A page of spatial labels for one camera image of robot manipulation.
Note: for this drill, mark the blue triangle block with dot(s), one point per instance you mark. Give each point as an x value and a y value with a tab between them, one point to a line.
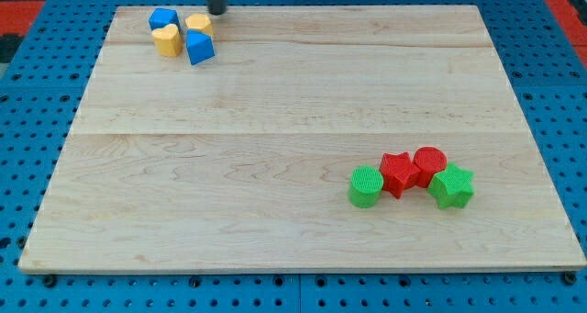
199	46

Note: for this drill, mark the wooden board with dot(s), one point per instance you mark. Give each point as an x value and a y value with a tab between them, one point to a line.
241	164

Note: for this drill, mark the green cylinder block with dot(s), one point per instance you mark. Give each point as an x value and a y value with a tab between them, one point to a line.
365	186

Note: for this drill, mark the red star block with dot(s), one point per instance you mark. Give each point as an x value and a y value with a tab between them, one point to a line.
399	173

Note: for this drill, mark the red cylinder block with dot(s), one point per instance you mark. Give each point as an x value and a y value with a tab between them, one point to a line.
429	161

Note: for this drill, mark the yellow hexagon block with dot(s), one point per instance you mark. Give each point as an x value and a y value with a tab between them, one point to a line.
201	23

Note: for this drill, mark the green star block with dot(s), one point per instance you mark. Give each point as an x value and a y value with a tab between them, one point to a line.
452	187

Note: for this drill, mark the yellow heart block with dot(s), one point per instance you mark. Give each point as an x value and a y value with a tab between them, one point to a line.
168	40

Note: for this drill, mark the blue cube block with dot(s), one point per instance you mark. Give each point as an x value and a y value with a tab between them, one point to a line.
161	17

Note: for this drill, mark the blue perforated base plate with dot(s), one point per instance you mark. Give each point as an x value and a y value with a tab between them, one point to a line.
43	86

